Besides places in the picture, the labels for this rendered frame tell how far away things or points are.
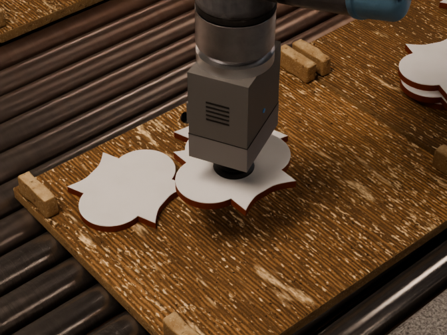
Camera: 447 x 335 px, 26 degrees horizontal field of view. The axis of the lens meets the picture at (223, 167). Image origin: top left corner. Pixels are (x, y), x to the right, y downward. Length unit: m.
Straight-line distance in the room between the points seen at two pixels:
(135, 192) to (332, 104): 0.29
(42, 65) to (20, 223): 0.31
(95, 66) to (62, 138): 0.16
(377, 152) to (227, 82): 0.31
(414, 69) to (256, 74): 0.39
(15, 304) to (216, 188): 0.24
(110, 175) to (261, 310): 0.25
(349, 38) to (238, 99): 0.47
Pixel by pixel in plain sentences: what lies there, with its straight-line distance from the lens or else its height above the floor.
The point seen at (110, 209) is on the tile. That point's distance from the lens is 1.06.
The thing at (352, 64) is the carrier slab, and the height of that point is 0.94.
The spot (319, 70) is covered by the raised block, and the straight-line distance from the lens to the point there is 1.26.
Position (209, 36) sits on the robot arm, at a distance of 0.88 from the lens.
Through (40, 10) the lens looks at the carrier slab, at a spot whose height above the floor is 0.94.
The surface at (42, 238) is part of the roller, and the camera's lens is 1.08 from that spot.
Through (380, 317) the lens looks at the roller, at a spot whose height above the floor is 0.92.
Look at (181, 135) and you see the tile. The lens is 1.15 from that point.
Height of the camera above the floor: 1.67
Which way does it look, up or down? 41 degrees down
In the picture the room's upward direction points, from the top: straight up
